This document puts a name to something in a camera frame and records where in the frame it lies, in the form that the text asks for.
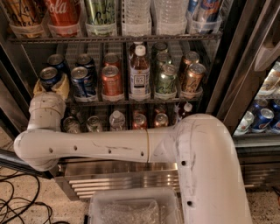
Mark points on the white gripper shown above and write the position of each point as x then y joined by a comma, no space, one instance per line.
47,101

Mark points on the blue pepsi can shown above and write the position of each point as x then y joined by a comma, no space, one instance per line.
58,61
85,60
48,77
83,82

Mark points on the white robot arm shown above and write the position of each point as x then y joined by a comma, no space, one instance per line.
209,172

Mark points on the open fridge glass door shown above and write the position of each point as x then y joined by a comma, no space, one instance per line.
14,115

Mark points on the silver green can bottom left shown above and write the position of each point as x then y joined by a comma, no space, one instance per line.
71,125

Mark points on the silver green can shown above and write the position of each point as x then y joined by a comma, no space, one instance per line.
94,124
71,125

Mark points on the orange soda can front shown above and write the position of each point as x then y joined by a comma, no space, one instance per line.
111,81

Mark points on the orange soda can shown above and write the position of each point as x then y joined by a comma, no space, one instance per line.
111,59
111,81

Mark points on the orange soda can rear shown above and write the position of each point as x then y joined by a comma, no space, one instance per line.
111,59

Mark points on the red coca cola can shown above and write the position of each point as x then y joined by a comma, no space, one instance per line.
64,17

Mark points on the yellow can top shelf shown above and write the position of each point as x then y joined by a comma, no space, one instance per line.
26,17

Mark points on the green can top shelf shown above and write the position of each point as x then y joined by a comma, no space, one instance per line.
101,17

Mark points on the orange can bottom shelf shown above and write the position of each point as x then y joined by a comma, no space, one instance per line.
139,122

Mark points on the steel fridge vent grille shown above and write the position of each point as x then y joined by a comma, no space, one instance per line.
80,179

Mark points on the green can rear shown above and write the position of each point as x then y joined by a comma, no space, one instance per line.
158,48

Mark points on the green can middle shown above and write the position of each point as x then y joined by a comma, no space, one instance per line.
162,58

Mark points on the gold can bottom shelf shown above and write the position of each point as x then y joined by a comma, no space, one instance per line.
161,120

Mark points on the green can front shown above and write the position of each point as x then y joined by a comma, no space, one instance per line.
166,79

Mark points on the tea bottle bottom shelf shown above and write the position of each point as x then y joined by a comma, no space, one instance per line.
182,110

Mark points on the copper can front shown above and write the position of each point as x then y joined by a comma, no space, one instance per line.
193,77

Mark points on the copper can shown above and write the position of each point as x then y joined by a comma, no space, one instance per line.
193,77
187,59

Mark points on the copper can rear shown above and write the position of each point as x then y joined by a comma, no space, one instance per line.
187,59

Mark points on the blue red bull can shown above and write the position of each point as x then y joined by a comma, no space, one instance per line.
203,15

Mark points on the pepsi can right fridge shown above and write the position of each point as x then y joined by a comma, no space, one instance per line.
263,118

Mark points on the brown tea bottle rear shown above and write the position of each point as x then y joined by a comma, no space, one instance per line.
132,48

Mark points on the brown tea bottle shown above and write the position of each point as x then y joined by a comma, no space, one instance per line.
139,75
132,48

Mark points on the brown tea bottle front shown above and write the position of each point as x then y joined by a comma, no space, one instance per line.
139,75

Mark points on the clear water bottle top left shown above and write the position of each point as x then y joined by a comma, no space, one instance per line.
136,18

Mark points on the clear water bottle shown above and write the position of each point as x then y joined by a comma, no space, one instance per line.
169,17
136,18

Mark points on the clear water bottle top right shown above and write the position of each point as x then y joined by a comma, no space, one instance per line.
169,17

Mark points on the clear plastic bin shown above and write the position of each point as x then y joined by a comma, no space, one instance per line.
156,205

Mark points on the middle wire shelf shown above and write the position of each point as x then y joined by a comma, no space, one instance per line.
72,102

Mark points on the wire shelf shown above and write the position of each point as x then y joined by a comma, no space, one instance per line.
114,39
72,102

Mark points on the top wire shelf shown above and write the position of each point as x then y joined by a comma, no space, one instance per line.
114,39

